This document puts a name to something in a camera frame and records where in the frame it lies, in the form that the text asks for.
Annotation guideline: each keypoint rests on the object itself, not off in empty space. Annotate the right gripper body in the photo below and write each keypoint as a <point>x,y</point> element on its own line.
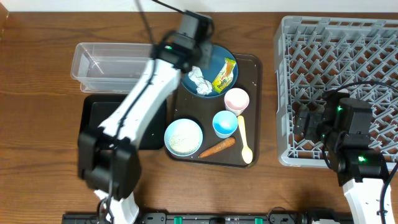
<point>314,124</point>

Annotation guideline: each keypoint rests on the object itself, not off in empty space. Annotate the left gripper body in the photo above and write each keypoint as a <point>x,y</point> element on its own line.
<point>201,51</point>

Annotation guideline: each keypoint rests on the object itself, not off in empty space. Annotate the white tissue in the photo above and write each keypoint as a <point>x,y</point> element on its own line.
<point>203,87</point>

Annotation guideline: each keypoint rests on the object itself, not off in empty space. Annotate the yellow green snack wrapper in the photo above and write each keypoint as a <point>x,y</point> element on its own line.
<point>225,76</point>

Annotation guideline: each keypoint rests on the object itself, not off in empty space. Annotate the pink plastic cup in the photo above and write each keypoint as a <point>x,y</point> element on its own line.
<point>236,100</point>

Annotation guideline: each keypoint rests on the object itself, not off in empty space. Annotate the light blue plastic cup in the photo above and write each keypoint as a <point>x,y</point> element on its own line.
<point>225,123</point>

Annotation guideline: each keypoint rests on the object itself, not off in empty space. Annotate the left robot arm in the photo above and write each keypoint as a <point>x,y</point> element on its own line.
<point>108,158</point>

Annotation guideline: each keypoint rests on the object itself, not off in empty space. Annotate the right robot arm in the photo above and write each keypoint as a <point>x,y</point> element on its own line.
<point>343,128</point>

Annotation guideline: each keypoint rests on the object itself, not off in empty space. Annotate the grey dishwasher rack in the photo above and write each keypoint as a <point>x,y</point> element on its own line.
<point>314,54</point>

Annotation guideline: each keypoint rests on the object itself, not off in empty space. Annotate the dark blue plate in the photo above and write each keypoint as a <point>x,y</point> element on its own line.
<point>217,62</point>

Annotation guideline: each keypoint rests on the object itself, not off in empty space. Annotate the cream plastic spoon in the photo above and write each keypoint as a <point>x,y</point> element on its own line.
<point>246,152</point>

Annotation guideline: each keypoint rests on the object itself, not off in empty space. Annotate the orange carrot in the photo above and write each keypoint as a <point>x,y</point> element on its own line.
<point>228,142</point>

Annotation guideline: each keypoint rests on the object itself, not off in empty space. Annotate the dark brown serving tray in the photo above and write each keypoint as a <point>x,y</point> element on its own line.
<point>202,111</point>

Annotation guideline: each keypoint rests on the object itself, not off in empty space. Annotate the light blue rice bowl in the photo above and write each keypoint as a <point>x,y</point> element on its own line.
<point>183,137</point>

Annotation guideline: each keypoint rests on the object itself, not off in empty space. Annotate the clear plastic bin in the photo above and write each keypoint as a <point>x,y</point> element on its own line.
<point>102,67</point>

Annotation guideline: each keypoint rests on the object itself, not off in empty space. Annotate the black plastic bin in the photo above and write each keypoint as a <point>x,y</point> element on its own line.
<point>96,108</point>

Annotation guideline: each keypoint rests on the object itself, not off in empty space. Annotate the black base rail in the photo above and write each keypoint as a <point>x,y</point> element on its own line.
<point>277,218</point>

